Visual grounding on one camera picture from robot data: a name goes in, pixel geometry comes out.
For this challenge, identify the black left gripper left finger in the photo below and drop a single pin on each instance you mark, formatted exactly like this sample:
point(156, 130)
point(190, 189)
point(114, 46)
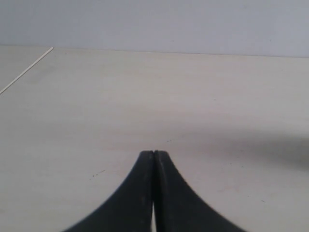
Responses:
point(129, 208)

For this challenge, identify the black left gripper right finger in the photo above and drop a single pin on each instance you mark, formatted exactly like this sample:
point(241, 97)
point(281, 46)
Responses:
point(177, 208)

